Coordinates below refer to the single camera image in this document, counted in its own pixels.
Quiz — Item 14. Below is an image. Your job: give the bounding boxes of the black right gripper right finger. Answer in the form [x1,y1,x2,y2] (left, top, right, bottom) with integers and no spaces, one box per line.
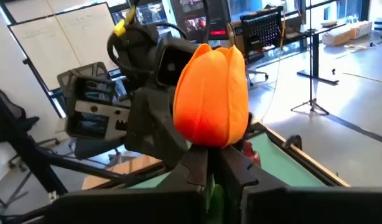
[216,146,382,224]

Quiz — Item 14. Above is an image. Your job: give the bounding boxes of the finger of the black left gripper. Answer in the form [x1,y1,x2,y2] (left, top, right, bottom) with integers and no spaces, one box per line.
[125,85,192,170]

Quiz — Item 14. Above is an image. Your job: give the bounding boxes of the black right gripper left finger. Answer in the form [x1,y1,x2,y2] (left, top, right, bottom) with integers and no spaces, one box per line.
[46,146,210,224]

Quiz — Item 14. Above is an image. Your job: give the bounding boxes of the orange artificial tulip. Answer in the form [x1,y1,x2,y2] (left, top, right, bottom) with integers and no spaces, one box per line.
[172,43,250,224]

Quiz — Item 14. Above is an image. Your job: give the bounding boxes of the yellow tape label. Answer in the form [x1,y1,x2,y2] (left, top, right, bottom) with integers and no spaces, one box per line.
[113,6,136,38]

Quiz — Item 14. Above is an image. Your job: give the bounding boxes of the grey black tool case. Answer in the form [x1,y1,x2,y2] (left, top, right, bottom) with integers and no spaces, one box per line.
[56,61,132,141]

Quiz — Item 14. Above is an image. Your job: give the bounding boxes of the dark operator monitor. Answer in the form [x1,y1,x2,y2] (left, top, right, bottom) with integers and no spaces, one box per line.
[170,0,231,43]

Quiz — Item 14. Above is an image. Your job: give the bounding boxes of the black table clamp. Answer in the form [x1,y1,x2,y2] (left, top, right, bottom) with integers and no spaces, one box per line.
[282,134,304,151]

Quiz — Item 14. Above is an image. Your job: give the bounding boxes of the white whiteboard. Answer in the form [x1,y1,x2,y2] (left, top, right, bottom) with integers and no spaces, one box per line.
[9,1,119,93]

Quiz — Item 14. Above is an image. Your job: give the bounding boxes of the black tripod stand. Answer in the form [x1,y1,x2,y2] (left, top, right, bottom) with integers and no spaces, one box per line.
[289,0,331,116]

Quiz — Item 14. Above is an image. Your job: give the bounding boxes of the black perforated chair back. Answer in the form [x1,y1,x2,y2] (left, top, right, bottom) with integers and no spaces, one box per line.
[240,6,285,65]

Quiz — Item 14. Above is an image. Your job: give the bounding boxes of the black mesh office chair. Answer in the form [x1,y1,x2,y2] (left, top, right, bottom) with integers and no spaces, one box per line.
[0,89,41,144]

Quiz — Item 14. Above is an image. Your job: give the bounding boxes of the black standing desk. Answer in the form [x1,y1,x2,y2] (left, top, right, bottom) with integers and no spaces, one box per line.
[295,23,340,86]

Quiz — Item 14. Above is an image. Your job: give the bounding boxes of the white cardboard boxes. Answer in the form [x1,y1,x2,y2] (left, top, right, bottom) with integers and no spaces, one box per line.
[320,20,374,47]

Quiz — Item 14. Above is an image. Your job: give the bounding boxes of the large window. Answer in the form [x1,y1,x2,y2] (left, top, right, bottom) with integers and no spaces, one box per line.
[228,0,382,22]

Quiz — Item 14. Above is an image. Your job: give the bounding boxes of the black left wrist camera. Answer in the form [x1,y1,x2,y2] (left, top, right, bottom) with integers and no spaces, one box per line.
[156,39,200,88]

